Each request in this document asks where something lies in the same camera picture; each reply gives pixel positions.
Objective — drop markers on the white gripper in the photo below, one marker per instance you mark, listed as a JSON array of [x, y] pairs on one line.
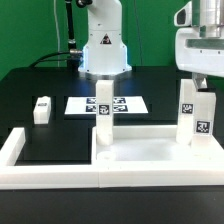
[[199, 40]]

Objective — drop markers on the white desk tabletop tray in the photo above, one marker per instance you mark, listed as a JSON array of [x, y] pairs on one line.
[[154, 148]]

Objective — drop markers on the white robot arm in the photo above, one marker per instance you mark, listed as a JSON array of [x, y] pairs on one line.
[[104, 53]]

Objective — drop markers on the fiducial marker base plate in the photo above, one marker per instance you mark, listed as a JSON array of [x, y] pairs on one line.
[[122, 105]]

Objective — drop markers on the black camera stand pole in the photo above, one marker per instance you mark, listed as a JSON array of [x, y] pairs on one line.
[[71, 39]]

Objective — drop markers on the white U-shaped boundary frame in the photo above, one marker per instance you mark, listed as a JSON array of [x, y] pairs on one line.
[[13, 176]]

